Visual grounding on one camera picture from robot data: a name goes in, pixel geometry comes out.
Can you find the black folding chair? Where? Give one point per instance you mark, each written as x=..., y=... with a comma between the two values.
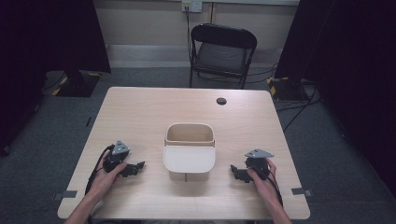
x=222, y=54

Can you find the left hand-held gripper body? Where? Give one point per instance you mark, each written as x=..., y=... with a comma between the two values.
x=115, y=158

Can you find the white wall socket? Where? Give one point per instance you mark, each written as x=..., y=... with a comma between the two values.
x=192, y=5

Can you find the person's left hand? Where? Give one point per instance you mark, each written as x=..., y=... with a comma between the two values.
x=104, y=182

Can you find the grey tape strip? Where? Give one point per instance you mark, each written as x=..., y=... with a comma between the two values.
x=65, y=195
x=301, y=191

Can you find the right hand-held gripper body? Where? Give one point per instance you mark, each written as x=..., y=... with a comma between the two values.
x=257, y=165

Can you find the dark curtain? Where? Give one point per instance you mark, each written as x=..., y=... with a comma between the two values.
x=351, y=77
x=37, y=62

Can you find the person's right hand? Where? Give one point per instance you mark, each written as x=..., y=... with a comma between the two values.
x=263, y=186

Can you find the beige plastic bin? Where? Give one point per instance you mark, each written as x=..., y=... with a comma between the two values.
x=189, y=155

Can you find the black stand base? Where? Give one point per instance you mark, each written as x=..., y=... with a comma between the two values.
x=286, y=90
x=77, y=85

